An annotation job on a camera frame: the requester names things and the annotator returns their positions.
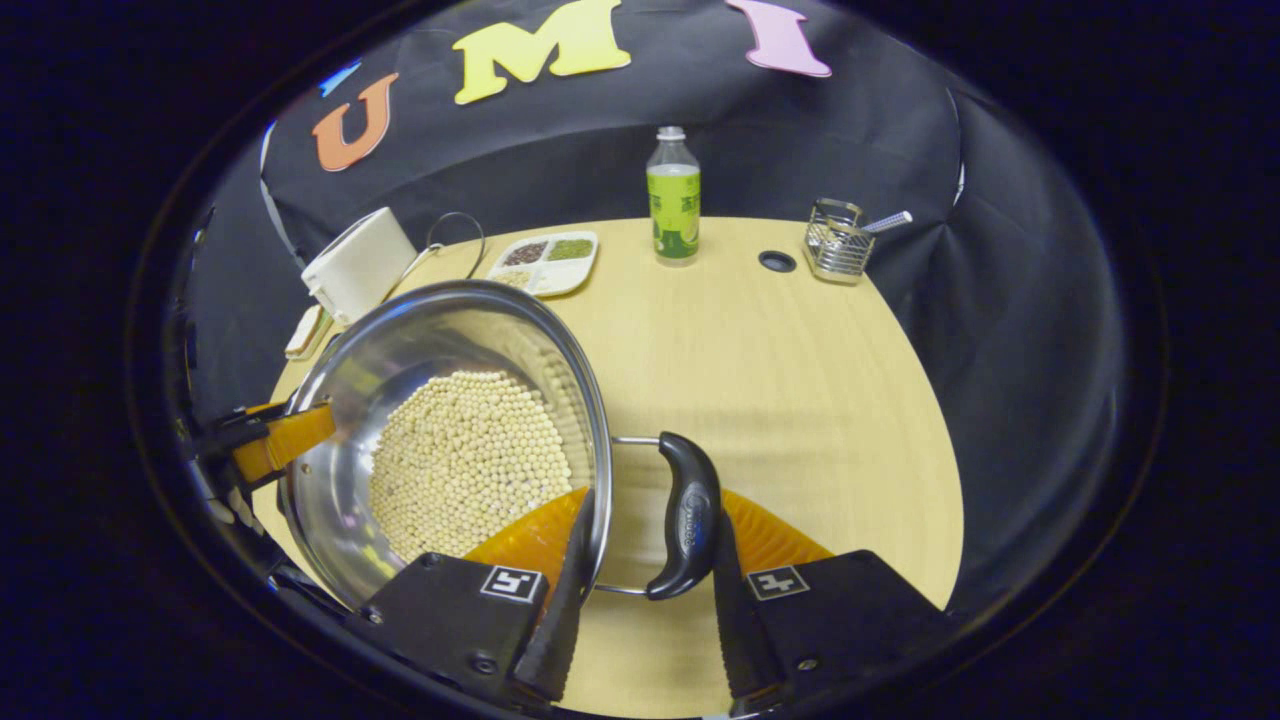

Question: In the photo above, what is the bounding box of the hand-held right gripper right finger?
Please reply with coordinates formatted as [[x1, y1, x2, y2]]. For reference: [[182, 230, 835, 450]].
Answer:
[[712, 488, 953, 717]]

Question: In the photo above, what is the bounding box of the white power cable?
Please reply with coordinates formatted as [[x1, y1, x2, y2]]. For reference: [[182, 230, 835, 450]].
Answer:
[[385, 245, 441, 301]]

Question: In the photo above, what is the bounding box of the stainless steel pot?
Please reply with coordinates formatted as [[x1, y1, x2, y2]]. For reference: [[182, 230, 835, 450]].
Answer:
[[278, 280, 723, 611]]

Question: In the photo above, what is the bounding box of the white toaster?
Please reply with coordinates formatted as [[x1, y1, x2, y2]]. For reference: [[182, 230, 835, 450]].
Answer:
[[300, 207, 419, 323]]

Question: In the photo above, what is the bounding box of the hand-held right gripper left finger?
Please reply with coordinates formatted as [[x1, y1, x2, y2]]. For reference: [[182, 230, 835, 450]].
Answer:
[[360, 487, 598, 703]]

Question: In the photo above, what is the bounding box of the black power cable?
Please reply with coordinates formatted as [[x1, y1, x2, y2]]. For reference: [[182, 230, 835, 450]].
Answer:
[[425, 211, 488, 282]]

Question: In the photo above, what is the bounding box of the green label bottle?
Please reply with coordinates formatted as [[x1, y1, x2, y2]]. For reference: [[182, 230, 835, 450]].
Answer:
[[646, 126, 702, 267]]

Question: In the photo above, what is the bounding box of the black backdrop cloth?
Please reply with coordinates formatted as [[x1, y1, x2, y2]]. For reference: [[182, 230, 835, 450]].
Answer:
[[185, 0, 1131, 611]]

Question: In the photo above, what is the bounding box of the white divided plate with grains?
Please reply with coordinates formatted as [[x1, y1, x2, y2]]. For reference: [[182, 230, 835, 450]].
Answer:
[[487, 231, 600, 298]]

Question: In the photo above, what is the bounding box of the pile of soybeans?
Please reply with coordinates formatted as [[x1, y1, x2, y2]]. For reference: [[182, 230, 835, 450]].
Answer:
[[368, 370, 576, 561]]

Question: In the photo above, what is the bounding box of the metal wire basket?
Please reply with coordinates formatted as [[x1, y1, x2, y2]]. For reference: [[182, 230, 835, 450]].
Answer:
[[803, 198, 877, 285]]

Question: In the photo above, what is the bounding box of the white bread sandwich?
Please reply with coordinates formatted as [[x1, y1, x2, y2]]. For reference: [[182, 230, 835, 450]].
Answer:
[[290, 307, 331, 353]]

